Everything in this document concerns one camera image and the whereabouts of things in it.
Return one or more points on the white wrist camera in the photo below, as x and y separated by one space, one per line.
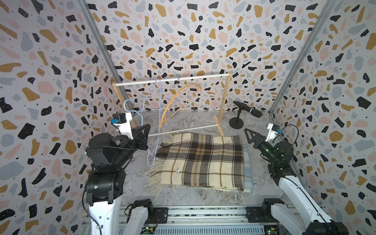
273 132
122 122

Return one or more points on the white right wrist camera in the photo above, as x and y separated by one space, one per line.
273 132

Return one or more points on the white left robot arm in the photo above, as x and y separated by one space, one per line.
110 156

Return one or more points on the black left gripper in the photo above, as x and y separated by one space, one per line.
139 140

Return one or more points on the blue plaid scarf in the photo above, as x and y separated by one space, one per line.
248 180

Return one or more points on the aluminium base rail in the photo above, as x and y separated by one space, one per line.
193 220

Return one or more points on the green circuit board right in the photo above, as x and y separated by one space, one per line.
271 230

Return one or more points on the brown plaid scarf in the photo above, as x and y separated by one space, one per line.
200 161

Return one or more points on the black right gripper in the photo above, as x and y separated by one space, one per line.
259 142

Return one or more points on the green circuit board left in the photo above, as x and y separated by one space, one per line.
148 230

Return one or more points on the green circuit board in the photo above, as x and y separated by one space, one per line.
271 230
148 230

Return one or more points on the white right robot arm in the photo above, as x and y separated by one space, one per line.
311 220

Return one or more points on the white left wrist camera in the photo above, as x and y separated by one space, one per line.
122 122

